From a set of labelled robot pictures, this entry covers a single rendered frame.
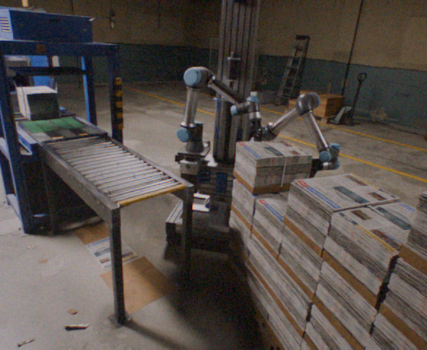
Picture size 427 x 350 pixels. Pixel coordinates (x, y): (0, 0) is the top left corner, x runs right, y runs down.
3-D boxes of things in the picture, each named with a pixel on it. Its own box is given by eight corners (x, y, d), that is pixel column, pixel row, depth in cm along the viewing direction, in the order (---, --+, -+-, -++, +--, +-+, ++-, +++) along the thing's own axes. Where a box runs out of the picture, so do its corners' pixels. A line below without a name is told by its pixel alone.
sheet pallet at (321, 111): (344, 119, 798) (349, 96, 777) (325, 124, 747) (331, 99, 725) (302, 110, 880) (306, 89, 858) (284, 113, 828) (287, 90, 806)
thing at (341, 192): (352, 174, 165) (353, 173, 164) (401, 200, 141) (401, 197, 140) (292, 181, 151) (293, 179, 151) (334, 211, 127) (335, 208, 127)
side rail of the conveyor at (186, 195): (194, 202, 208) (195, 184, 203) (187, 204, 204) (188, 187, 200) (104, 145, 298) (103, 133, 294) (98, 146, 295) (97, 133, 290)
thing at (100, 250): (138, 256, 261) (138, 254, 261) (104, 270, 243) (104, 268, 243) (117, 235, 286) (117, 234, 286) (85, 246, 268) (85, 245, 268)
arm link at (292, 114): (253, 133, 257) (306, 90, 220) (263, 130, 268) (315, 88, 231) (261, 146, 255) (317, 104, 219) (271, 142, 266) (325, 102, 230)
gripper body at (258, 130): (256, 136, 207) (253, 117, 208) (249, 139, 215) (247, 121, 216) (266, 135, 209) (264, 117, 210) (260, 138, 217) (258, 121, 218)
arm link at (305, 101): (301, 92, 212) (333, 160, 210) (308, 90, 220) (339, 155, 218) (287, 100, 220) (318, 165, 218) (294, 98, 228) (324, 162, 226)
